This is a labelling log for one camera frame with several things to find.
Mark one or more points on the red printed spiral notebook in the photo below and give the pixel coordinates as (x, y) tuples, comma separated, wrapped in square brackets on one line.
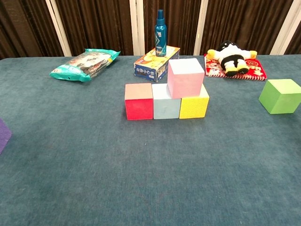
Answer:
[(254, 68)]

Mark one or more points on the yellow foam cube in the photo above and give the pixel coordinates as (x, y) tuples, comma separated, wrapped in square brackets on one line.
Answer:
[(194, 107)]

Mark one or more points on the black white plush toy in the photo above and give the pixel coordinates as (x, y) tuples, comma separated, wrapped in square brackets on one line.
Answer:
[(231, 58)]

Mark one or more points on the light blue foam cube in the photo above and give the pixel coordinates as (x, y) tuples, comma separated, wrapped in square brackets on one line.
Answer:
[(165, 108)]

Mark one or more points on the red foam cube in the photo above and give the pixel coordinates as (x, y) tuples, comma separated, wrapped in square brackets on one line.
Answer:
[(138, 108)]

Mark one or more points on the teal felt table cloth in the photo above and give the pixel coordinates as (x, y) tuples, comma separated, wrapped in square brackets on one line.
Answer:
[(141, 176)]

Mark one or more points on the blue yellow tissue box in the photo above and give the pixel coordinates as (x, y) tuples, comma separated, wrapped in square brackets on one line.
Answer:
[(148, 68)]

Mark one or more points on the teal snack bag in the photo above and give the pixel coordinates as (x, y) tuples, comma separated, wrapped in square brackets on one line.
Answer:
[(82, 64)]

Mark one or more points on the purple foam cube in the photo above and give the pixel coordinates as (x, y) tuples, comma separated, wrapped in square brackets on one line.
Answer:
[(3, 136)]

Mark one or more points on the brown pleated curtain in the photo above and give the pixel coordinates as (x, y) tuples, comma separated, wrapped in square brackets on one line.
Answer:
[(98, 23)]

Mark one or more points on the white frame post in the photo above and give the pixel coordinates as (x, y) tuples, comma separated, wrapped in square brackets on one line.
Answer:
[(285, 28), (200, 30), (136, 28), (58, 30)]

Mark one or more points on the pink foam cube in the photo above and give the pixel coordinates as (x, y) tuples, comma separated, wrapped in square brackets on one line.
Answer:
[(185, 84)]

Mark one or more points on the blue spray bottle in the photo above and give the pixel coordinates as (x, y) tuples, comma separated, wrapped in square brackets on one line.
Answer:
[(160, 35)]

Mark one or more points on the green foam cube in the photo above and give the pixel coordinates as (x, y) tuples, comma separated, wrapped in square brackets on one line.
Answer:
[(279, 99)]

